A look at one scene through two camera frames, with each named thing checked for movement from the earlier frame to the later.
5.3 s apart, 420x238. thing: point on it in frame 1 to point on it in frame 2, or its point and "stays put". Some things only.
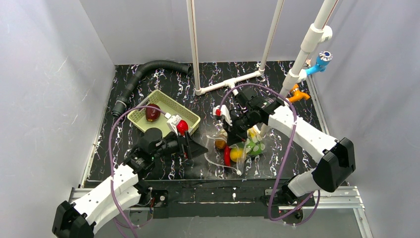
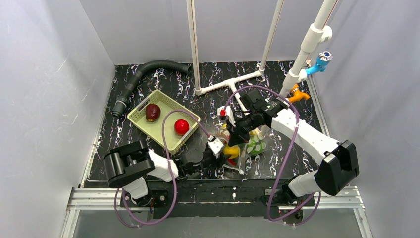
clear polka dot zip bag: x=218 y=150 stays put
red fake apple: x=182 y=127 stays put
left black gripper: x=185 y=144 to x=214 y=157
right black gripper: x=234 y=130 stays put
